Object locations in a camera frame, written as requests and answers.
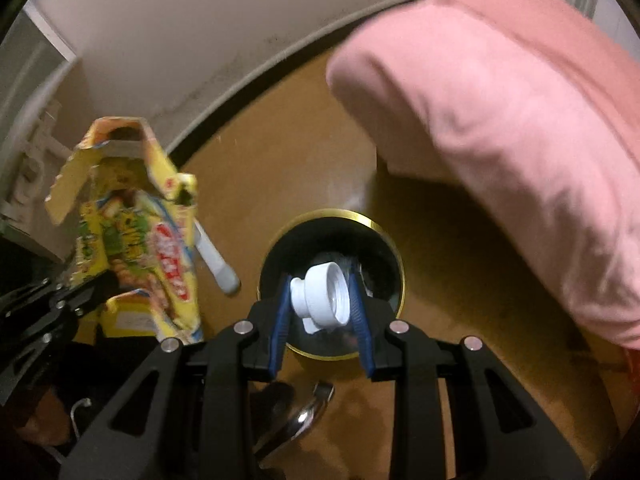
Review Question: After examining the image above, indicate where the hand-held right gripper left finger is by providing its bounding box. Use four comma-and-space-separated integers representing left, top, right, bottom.
59, 272, 306, 480

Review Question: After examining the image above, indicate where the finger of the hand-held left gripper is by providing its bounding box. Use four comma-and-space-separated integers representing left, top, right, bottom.
0, 271, 121, 323
0, 310, 83, 407

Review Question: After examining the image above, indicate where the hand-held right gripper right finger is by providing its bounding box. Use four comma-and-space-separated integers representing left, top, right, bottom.
347, 270, 587, 480

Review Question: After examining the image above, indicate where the white plastic screw cap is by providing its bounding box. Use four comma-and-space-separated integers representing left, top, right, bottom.
290, 262, 351, 333

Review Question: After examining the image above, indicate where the black bin with gold rim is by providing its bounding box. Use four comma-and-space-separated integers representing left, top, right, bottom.
256, 208, 405, 361

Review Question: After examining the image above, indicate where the yellow printed cardboard box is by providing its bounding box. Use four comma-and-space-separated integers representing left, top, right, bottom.
44, 116, 203, 346

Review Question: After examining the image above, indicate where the white plastic stick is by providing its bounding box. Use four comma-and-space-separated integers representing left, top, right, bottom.
192, 217, 242, 295

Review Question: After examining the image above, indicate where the shiny metal utensil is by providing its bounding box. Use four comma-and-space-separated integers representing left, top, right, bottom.
252, 380, 336, 467

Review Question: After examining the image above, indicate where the pink blanket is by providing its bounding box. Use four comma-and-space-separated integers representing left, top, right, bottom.
326, 0, 640, 351

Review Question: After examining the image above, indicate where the white furniture frame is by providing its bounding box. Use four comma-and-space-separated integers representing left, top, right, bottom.
0, 10, 83, 263

